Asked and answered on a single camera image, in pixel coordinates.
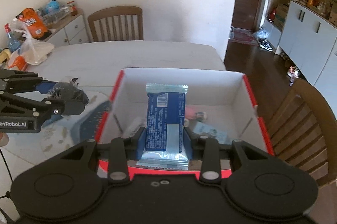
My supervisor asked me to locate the orange white carton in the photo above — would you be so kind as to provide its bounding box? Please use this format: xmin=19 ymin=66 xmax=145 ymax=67
xmin=6 ymin=51 xmax=28 ymax=71

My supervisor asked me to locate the red cardboard box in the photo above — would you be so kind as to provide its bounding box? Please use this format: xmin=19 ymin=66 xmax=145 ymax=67
xmin=94 ymin=67 xmax=275 ymax=179

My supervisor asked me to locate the orange snack bag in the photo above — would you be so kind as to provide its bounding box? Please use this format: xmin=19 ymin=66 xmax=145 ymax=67
xmin=15 ymin=8 xmax=52 ymax=41

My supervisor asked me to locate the grey wall cupboard unit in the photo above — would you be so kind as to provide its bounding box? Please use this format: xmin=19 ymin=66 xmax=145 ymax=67
xmin=263 ymin=0 xmax=336 ymax=110

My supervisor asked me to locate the white drawer cabinet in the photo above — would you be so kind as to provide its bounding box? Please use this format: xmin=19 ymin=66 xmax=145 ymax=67
xmin=44 ymin=9 xmax=90 ymax=47

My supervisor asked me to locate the wooden chair far side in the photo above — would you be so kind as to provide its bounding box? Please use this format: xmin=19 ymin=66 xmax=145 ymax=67
xmin=87 ymin=6 xmax=144 ymax=42

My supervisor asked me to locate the wooden chair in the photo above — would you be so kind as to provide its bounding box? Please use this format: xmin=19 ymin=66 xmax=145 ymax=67
xmin=87 ymin=6 xmax=144 ymax=42
xmin=267 ymin=79 xmax=336 ymax=188

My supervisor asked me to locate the person left hand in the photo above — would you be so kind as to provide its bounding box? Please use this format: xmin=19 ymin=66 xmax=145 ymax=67
xmin=0 ymin=133 xmax=9 ymax=147

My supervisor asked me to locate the bag of dark seeds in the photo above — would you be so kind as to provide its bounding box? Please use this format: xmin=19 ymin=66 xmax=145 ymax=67
xmin=47 ymin=76 xmax=89 ymax=106

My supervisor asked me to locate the pink blue whale toy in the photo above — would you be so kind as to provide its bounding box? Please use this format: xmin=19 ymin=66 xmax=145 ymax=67
xmin=185 ymin=106 xmax=208 ymax=122

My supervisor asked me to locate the wooden chair right side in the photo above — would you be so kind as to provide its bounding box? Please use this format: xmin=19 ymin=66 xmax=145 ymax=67
xmin=267 ymin=79 xmax=336 ymax=188

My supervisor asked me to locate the yellow tissue box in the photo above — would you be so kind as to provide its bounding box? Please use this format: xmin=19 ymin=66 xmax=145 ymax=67
xmin=0 ymin=48 xmax=11 ymax=67

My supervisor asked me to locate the blue glass bottle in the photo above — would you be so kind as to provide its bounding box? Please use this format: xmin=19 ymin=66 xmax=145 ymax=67
xmin=5 ymin=23 xmax=21 ymax=54

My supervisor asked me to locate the blue tissue pack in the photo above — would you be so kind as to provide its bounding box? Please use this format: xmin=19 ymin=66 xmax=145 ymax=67
xmin=136 ymin=83 xmax=189 ymax=171

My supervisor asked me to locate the white labelled pouch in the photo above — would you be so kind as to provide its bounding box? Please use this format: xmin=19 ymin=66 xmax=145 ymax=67
xmin=122 ymin=117 xmax=146 ymax=138

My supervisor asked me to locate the light blue herbal carton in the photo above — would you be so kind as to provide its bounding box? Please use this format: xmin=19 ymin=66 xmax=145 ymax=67
xmin=189 ymin=121 xmax=229 ymax=144

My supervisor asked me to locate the clear plastic bag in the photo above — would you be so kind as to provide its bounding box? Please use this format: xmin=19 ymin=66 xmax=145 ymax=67
xmin=10 ymin=19 xmax=55 ymax=66

